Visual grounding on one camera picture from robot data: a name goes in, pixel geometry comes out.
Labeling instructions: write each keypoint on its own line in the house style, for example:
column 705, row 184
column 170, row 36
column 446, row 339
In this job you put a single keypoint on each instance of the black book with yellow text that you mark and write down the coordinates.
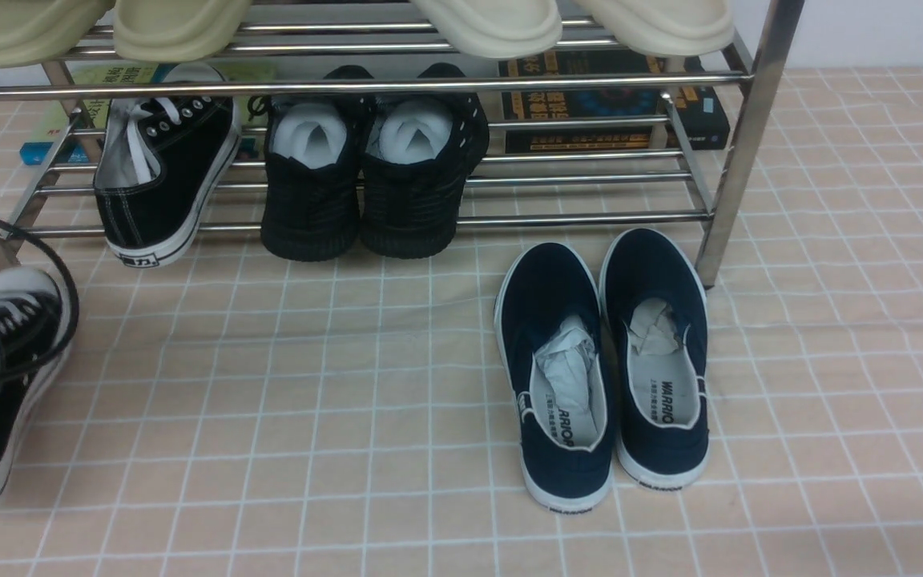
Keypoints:
column 706, row 123

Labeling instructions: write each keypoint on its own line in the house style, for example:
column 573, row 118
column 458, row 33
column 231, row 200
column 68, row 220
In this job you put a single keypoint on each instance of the green and blue book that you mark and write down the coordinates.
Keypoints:
column 34, row 151

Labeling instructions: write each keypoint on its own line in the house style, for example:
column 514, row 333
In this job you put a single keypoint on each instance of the black knit shoe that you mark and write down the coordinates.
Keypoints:
column 418, row 153
column 312, row 162

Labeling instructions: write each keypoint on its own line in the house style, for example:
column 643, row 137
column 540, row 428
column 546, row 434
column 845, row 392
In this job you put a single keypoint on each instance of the navy slip-on shoe right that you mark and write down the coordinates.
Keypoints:
column 655, row 307

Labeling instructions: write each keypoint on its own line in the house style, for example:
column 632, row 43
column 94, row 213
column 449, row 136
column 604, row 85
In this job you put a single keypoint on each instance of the olive green slipper left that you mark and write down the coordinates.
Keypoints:
column 38, row 31

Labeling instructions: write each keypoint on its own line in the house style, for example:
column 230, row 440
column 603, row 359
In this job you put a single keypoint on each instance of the cream slipper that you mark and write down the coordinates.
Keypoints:
column 666, row 28
column 497, row 30

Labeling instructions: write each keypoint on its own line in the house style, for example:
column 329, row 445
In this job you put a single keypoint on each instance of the black knit shoe left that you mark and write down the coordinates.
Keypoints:
column 312, row 162

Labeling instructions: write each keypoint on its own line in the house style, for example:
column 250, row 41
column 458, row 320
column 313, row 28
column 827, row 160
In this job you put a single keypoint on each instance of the cream slipper left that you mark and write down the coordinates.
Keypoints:
column 497, row 30

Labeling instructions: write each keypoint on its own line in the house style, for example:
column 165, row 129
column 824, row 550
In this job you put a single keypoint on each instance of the olive green slipper right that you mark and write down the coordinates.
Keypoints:
column 175, row 31

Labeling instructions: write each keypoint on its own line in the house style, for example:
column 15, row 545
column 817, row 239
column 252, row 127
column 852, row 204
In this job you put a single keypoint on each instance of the black knit shoe right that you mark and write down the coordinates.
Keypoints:
column 418, row 153

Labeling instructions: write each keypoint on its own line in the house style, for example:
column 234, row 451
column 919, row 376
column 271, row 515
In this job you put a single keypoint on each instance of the navy slip-on shoe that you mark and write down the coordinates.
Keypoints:
column 550, row 338
column 655, row 307

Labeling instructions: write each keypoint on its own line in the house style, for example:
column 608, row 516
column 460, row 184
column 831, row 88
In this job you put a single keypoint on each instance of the cream slipper right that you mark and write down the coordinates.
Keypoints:
column 666, row 28

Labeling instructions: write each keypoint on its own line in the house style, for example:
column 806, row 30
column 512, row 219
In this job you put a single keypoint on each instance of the silver metal shoe rack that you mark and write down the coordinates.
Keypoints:
column 77, row 149

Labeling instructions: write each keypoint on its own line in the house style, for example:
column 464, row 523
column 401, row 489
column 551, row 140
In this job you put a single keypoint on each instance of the olive green slipper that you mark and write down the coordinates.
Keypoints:
column 38, row 31
column 175, row 31

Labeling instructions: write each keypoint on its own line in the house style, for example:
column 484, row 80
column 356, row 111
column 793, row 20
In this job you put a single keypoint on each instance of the navy slip-on shoe left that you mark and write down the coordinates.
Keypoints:
column 550, row 338

